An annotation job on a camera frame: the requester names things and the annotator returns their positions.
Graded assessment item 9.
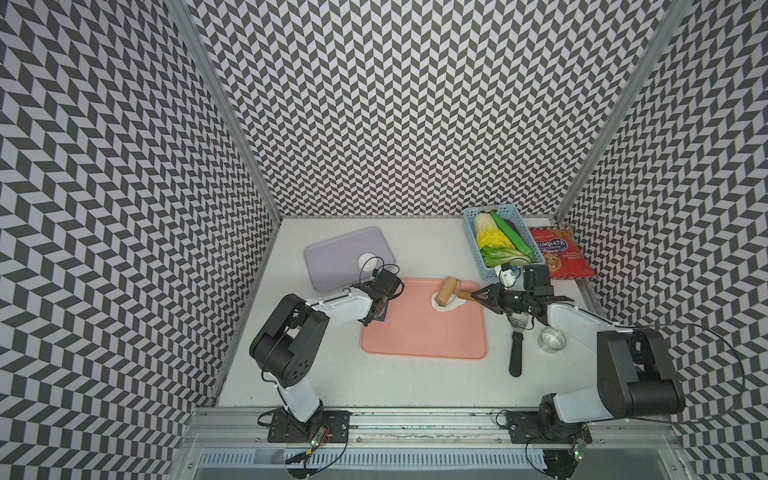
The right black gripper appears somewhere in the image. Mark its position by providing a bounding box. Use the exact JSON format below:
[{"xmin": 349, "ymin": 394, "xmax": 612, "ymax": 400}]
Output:
[{"xmin": 472, "ymin": 283, "xmax": 533, "ymax": 316}]

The white dough piece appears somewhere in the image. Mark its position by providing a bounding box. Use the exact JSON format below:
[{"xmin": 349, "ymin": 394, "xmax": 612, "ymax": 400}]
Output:
[{"xmin": 430, "ymin": 292, "xmax": 466, "ymax": 313}]

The wooden dough roller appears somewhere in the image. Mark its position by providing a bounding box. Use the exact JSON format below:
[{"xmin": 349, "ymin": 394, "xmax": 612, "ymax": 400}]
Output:
[{"xmin": 437, "ymin": 277, "xmax": 472, "ymax": 303}]

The pink tray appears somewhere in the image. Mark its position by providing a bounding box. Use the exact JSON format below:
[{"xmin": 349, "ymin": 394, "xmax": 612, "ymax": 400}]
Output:
[{"xmin": 360, "ymin": 278, "xmax": 488, "ymax": 360}]

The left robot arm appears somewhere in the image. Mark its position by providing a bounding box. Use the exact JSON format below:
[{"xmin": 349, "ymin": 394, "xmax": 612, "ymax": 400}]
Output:
[{"xmin": 249, "ymin": 267, "xmax": 405, "ymax": 423}]

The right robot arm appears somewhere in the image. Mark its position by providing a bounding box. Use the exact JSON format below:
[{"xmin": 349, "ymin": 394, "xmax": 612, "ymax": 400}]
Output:
[{"xmin": 464, "ymin": 264, "xmax": 686, "ymax": 425}]

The round white dough disc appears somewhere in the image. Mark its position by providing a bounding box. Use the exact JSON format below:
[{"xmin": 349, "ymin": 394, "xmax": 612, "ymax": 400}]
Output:
[{"xmin": 358, "ymin": 253, "xmax": 379, "ymax": 272}]

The green lettuce leaf toy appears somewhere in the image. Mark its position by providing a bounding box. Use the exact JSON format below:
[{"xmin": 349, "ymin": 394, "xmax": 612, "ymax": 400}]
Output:
[{"xmin": 480, "ymin": 246, "xmax": 533, "ymax": 269}]

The lavender tray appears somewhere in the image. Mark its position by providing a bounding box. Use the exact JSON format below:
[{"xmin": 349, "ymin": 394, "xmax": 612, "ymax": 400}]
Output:
[{"xmin": 304, "ymin": 226, "xmax": 395, "ymax": 293}]

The yellow napa cabbage toy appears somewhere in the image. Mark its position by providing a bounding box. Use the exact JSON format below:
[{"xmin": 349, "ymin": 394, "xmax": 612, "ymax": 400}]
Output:
[{"xmin": 473, "ymin": 213, "xmax": 515, "ymax": 250}]

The green cucumber toy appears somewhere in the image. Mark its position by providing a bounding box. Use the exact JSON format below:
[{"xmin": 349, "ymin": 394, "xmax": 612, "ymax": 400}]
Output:
[{"xmin": 490, "ymin": 211, "xmax": 533, "ymax": 258}]

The red snack bag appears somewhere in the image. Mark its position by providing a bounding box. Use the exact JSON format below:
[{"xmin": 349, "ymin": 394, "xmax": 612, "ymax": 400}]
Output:
[{"xmin": 530, "ymin": 228, "xmax": 595, "ymax": 280}]

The light blue plastic basket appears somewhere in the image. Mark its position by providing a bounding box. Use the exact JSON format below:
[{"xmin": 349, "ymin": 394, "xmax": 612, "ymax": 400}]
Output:
[{"xmin": 463, "ymin": 204, "xmax": 545, "ymax": 280}]

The black handled scraper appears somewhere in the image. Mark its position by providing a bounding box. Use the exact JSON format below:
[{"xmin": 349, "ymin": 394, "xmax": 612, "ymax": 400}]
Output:
[{"xmin": 507, "ymin": 313, "xmax": 530, "ymax": 378}]

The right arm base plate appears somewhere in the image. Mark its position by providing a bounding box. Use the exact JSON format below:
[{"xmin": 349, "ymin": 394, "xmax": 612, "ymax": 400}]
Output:
[{"xmin": 502, "ymin": 411, "xmax": 593, "ymax": 445}]

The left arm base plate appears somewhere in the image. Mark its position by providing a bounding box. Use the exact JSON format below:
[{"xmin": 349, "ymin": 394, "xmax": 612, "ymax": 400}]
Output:
[{"xmin": 267, "ymin": 409, "xmax": 351, "ymax": 443}]

